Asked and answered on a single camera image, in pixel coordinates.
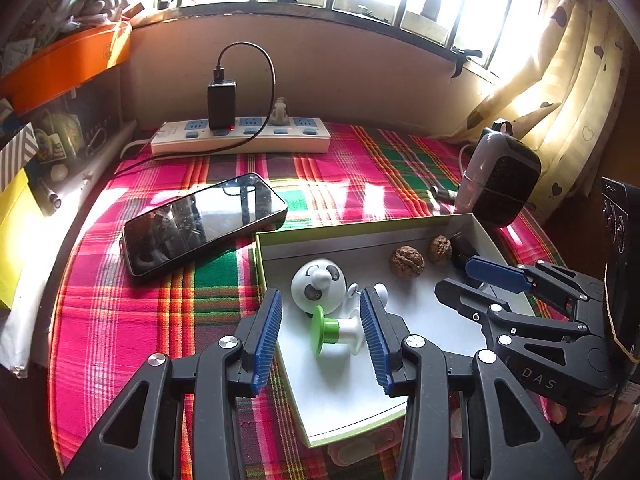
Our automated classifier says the pink green plaid tablecloth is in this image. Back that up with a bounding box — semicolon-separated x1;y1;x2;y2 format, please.
47;121;571;480

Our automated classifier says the person's floral clothing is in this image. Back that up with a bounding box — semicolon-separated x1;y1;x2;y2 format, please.
547;395;640;480

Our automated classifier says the clear plastic storage box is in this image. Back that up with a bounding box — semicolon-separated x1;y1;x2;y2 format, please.
30;67;126;201

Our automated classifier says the white egg-shaped keychain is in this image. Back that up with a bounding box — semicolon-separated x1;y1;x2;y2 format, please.
347;282;390;311

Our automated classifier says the green and white spool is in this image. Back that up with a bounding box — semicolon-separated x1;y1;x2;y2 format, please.
310;305;365;358

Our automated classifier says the grey and black heater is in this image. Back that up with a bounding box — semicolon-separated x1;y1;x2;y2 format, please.
454;117;542;228

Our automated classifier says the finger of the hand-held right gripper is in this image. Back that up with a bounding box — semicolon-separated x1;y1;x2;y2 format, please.
465;254;609;322
435;279;587;349

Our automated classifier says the small white figurine plug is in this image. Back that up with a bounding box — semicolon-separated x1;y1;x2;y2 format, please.
270;96;291;127

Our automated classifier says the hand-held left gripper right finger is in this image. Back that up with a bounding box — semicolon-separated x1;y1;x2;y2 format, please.
359;287;573;480

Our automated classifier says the small brown walnut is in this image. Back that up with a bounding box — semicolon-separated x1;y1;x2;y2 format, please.
427;235;453;263

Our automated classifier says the large brown walnut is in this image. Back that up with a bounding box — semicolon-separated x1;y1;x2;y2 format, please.
390;245;426;277

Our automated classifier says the yellow cardboard box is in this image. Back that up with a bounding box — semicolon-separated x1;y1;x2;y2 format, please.
0;167;33;311

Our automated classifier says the orange box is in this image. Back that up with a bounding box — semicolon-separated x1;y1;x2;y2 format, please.
0;21;132;116

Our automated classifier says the black charger adapter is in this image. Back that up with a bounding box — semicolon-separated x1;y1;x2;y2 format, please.
207;66;237;132

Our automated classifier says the black window handle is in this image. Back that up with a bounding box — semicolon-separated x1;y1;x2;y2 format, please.
450;46;483;79

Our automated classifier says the grey striped box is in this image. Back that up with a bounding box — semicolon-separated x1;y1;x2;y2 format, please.
0;122;40;193

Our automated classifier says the black smartphone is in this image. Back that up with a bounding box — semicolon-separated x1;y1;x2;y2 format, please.
121;172;289;277

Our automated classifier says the white round panda toy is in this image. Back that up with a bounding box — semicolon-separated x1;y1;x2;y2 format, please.
291;257;348;318

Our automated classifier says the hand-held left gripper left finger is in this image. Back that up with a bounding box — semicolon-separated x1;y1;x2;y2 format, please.
62;287;285;480

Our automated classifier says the green cardboard box tray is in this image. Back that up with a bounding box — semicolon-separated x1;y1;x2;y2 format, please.
252;212;538;450

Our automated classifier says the black rectangular lighter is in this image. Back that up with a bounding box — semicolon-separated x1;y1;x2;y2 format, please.
450;232;478;268

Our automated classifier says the cream heart print curtain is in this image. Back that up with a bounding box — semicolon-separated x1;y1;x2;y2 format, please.
445;0;631;221

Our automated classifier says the white power strip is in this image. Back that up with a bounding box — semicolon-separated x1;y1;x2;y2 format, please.
151;117;332;157

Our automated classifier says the black charging cable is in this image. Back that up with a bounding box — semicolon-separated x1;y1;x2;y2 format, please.
107;42;277;176

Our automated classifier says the pink contact lens case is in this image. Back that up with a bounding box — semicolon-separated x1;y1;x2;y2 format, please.
327;422;403;466

